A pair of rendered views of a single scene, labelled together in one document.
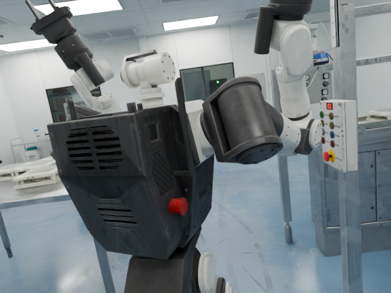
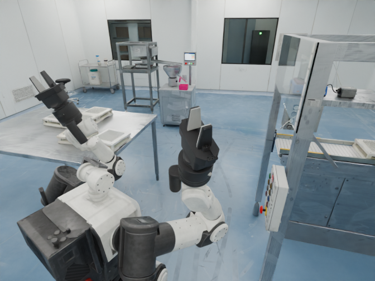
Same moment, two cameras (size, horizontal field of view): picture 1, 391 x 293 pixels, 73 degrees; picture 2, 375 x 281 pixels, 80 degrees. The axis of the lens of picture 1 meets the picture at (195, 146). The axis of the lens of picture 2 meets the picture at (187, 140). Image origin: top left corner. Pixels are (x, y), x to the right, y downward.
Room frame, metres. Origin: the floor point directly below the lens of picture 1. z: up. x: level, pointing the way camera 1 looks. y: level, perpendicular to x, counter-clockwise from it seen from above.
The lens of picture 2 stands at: (0.13, -0.32, 1.80)
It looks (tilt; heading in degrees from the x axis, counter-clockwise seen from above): 27 degrees down; 12
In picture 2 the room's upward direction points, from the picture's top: straight up
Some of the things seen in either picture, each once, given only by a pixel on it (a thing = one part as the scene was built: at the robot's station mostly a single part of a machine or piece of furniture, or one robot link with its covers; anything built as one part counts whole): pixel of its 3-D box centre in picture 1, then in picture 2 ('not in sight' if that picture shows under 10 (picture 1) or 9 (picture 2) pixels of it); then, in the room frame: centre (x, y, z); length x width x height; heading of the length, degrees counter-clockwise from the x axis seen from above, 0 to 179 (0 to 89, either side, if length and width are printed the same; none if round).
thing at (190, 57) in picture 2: not in sight; (190, 68); (4.50, 0.56, 1.07); 0.23 x 0.10 x 0.62; 92
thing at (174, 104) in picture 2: not in sight; (178, 105); (4.35, 0.76, 0.38); 0.63 x 0.57 x 0.76; 92
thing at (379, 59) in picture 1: (331, 67); (331, 96); (1.86, -1.00, 1.36); 0.62 x 0.38 x 0.04; 87
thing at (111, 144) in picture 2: not in sight; (110, 136); (1.67, 0.67, 0.96); 0.25 x 0.24 x 0.02; 169
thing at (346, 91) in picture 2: not in sight; (345, 91); (1.79, -1.05, 1.41); 0.12 x 0.07 x 0.06; 87
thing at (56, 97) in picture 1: (77, 107); (130, 40); (6.84, 2.81, 1.43); 1.32 x 0.01 x 1.11; 92
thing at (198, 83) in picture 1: (209, 89); (248, 42); (6.95, -0.56, 1.43); 1.38 x 0.01 x 1.16; 92
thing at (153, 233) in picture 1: (148, 168); (90, 236); (0.58, 0.11, 1.16); 0.34 x 0.30 x 0.36; 65
